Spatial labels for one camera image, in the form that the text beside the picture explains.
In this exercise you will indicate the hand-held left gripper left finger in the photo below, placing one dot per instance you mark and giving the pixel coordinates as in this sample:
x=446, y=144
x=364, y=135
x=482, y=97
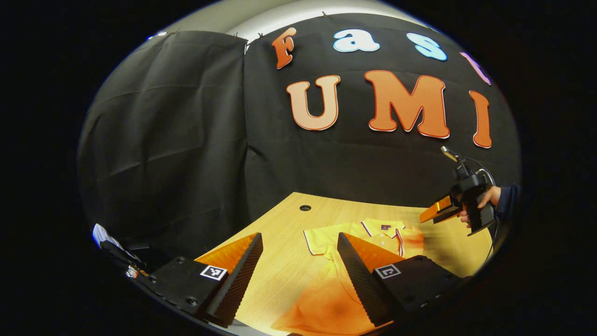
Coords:
x=238, y=280

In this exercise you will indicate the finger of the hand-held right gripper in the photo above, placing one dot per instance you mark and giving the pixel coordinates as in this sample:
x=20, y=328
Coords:
x=438, y=210

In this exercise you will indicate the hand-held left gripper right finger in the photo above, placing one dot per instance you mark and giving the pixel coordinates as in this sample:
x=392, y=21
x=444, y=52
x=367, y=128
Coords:
x=361, y=280

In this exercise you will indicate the orange T-shirt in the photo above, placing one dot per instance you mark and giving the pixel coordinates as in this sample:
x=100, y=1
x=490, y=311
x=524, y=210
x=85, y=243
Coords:
x=322, y=298

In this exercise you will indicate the black backdrop cloth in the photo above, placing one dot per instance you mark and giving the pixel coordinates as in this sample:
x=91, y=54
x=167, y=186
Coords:
x=163, y=140
x=350, y=163

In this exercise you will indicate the black and white object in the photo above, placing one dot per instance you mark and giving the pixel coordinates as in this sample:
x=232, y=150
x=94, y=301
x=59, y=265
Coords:
x=100, y=233

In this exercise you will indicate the ceiling light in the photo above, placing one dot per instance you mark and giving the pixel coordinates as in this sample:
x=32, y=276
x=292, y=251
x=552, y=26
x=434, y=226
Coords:
x=158, y=34

